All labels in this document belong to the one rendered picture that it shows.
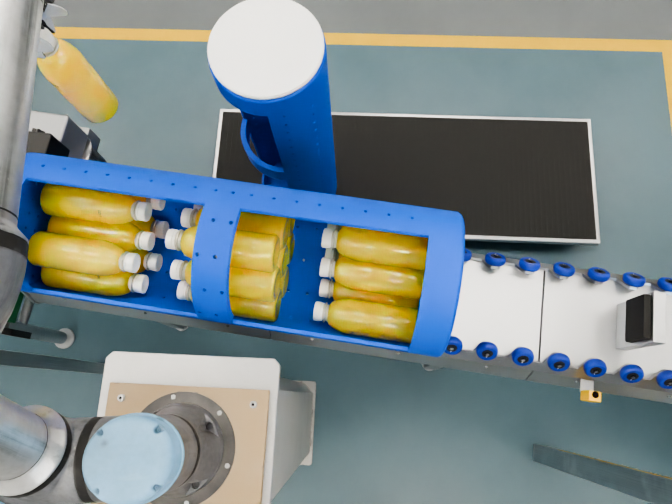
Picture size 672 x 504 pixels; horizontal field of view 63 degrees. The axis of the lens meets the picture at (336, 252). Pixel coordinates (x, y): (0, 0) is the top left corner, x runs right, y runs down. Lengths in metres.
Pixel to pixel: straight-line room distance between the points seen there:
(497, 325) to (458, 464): 1.01
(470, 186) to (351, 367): 0.84
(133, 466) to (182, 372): 0.27
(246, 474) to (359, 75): 1.92
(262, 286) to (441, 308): 0.33
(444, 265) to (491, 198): 1.26
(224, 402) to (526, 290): 0.70
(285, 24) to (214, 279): 0.68
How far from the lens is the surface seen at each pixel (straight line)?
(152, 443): 0.81
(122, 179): 1.10
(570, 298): 1.33
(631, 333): 1.25
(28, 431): 0.80
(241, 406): 1.00
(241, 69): 1.35
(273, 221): 1.05
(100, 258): 1.15
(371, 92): 2.51
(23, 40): 0.59
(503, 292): 1.28
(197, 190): 1.04
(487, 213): 2.17
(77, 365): 2.14
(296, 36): 1.38
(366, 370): 2.15
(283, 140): 1.48
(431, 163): 2.21
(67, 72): 1.04
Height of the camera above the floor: 2.14
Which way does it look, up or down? 75 degrees down
